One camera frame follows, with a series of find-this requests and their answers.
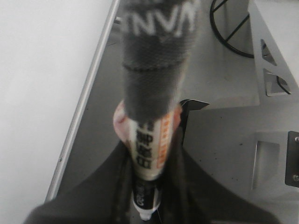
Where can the black white whiteboard marker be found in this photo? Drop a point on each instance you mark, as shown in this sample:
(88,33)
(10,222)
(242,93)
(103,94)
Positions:
(149,148)

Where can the white whiteboard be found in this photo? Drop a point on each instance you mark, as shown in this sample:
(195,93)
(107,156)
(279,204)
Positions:
(47,48)

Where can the black metal mounting plate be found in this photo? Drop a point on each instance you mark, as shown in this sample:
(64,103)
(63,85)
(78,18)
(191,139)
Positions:
(292,160)

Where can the black wire stool frame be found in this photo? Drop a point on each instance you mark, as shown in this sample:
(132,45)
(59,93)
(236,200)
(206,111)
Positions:
(230,24)

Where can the grey metal bracket stand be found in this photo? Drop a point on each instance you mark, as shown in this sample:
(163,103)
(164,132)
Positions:
(275,38)

